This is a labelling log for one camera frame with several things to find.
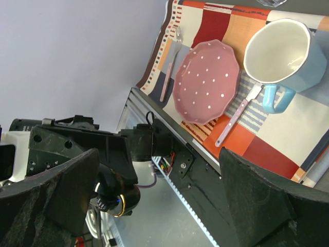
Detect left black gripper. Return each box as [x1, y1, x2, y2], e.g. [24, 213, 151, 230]
[28, 116, 138, 185]

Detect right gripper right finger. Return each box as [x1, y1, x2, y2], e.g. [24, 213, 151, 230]
[220, 148, 328, 246]

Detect orange patterned placemat cloth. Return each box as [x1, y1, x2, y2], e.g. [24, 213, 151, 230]
[138, 1, 328, 188]

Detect clear plastic cup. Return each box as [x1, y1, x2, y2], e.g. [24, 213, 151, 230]
[257, 0, 287, 8]

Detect white comb cable duct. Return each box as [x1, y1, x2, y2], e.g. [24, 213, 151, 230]
[160, 170, 219, 247]

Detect white blue mug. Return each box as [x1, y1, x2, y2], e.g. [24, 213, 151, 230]
[243, 19, 327, 114]

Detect pink polka dot plate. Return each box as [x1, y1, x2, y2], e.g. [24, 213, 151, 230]
[172, 40, 240, 125]

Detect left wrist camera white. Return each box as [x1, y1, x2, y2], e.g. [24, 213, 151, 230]
[1, 131, 30, 187]

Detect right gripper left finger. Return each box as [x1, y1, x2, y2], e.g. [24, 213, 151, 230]
[1, 149, 99, 246]

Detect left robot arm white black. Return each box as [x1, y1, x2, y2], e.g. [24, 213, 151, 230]
[1, 115, 173, 246]

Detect silver fork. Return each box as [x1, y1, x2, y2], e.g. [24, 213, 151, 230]
[160, 26, 183, 102]

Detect knife with orange handle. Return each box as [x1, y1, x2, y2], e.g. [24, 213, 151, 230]
[215, 82, 263, 147]

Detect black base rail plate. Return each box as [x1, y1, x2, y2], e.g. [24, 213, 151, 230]
[151, 120, 242, 247]

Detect black earbud case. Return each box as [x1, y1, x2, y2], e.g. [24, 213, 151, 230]
[90, 164, 141, 218]

